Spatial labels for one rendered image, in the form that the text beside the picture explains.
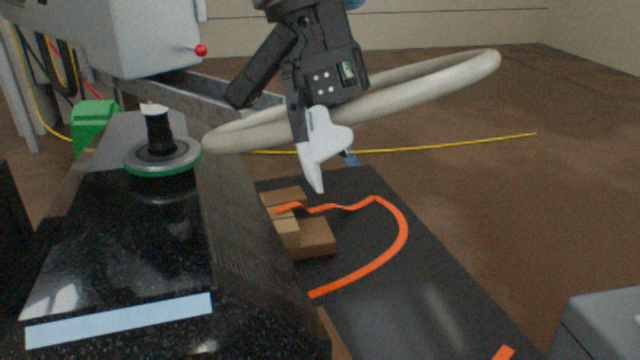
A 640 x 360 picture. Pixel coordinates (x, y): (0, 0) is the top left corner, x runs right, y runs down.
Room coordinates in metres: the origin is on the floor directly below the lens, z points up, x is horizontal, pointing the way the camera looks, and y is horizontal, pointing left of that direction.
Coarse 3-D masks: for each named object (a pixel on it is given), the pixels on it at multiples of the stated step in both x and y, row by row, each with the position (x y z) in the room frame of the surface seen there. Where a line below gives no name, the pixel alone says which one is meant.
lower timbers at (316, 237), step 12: (264, 192) 2.27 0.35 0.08; (276, 192) 2.28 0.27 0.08; (288, 192) 2.28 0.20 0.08; (300, 192) 2.28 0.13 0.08; (276, 204) 2.15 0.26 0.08; (300, 228) 1.89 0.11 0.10; (312, 228) 1.89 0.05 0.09; (324, 228) 1.89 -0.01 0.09; (300, 240) 1.79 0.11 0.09; (312, 240) 1.79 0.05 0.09; (324, 240) 1.79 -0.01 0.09; (288, 252) 1.72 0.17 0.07; (300, 252) 1.73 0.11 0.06; (312, 252) 1.75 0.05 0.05; (324, 252) 1.76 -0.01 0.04
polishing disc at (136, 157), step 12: (144, 144) 1.18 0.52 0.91; (180, 144) 1.18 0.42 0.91; (192, 144) 1.18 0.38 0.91; (132, 156) 1.10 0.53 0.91; (144, 156) 1.10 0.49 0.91; (168, 156) 1.10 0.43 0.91; (180, 156) 1.10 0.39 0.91; (192, 156) 1.10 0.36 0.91; (132, 168) 1.05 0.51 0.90; (144, 168) 1.03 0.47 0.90; (156, 168) 1.03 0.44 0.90; (168, 168) 1.04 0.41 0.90
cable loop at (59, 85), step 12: (36, 36) 1.63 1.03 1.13; (48, 48) 1.65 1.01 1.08; (60, 48) 1.50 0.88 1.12; (48, 60) 1.63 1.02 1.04; (72, 60) 1.52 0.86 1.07; (48, 72) 1.62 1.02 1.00; (72, 72) 1.50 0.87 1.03; (60, 84) 1.61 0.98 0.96; (72, 84) 1.50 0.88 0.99; (72, 96) 1.52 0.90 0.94
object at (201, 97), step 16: (96, 80) 1.22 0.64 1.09; (112, 80) 1.13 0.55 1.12; (144, 80) 1.03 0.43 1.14; (176, 80) 1.14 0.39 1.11; (192, 80) 1.09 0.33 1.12; (208, 80) 1.05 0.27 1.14; (144, 96) 1.04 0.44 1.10; (160, 96) 0.99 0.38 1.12; (176, 96) 0.94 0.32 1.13; (192, 96) 0.90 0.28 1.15; (208, 96) 1.03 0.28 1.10; (272, 96) 0.90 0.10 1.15; (192, 112) 0.91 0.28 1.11; (208, 112) 0.87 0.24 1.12; (224, 112) 0.83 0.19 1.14; (240, 112) 0.80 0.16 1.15
